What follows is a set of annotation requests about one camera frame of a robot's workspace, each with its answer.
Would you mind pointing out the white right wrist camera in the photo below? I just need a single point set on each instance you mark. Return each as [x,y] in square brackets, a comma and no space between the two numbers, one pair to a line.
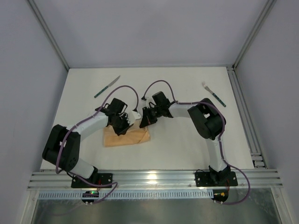
[147,101]

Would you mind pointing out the beige cloth napkin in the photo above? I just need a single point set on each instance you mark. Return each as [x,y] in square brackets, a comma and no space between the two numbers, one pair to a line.
[134,135]

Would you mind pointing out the right controller board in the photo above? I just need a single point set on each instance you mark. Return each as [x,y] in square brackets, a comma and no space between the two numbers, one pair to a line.
[220,196]

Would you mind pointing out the aluminium frame rail right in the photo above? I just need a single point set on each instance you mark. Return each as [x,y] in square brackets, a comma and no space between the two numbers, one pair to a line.
[253,142]

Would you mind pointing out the left controller board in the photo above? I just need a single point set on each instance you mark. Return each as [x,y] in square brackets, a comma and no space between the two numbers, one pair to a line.
[90,197]

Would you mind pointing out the slotted cable duct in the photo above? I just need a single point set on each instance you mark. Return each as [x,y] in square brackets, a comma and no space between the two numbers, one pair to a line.
[130,194]

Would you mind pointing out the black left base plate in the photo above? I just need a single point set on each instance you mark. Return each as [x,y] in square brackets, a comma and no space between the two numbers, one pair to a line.
[102,180]

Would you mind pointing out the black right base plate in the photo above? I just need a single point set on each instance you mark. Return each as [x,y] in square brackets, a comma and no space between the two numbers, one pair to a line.
[204,179]

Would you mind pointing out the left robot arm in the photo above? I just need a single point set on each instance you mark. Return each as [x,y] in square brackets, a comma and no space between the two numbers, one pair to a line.
[63,145]

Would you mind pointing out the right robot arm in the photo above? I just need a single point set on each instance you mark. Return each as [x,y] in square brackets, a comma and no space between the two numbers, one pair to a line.
[208,122]

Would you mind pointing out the aluminium post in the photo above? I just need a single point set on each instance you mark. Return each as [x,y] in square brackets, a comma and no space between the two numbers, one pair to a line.
[267,8]
[45,28]

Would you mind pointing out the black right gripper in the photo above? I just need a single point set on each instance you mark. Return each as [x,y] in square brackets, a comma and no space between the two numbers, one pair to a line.
[146,115]

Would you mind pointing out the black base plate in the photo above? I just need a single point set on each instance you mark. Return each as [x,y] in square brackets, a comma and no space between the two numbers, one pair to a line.
[102,180]
[204,179]

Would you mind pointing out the green handled fork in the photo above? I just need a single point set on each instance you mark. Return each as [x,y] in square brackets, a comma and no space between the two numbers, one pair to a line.
[213,94]

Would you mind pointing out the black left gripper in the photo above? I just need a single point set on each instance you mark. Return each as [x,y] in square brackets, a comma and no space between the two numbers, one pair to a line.
[122,124]

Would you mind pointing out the controller board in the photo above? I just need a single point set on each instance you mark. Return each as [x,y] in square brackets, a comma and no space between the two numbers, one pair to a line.
[90,197]
[220,196]

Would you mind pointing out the front aluminium rail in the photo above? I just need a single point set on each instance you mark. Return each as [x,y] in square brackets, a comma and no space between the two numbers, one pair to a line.
[151,179]

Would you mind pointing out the green handled knife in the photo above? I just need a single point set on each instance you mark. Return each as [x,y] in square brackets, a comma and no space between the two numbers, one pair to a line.
[106,87]

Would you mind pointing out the left rear aluminium post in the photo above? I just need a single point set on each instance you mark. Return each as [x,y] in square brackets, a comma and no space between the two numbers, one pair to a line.
[45,28]

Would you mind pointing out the right rear aluminium post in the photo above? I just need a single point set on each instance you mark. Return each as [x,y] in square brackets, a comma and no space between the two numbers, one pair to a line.
[267,8]

